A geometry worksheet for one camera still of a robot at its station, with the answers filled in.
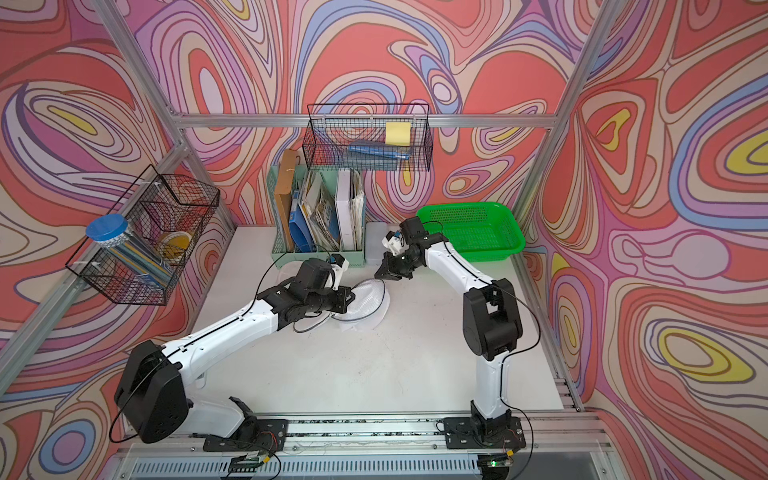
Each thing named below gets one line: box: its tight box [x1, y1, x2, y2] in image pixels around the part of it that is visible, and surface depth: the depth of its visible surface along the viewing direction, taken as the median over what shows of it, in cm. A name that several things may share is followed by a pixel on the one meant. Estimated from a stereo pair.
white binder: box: [335, 169, 355, 251], surface depth 99 cm
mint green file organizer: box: [267, 165, 367, 269], surface depth 100 cm
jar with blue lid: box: [86, 214, 176, 288], surface depth 64 cm
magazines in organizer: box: [300, 170, 340, 252], surface depth 100 cm
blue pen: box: [347, 145, 410, 160], surface depth 90 cm
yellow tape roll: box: [161, 231, 192, 261], surface depth 80 cm
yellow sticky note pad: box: [385, 122, 411, 146], surface depth 90 cm
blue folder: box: [289, 203, 317, 253], surface depth 98 cm
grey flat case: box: [365, 222, 388, 264], surface depth 115 cm
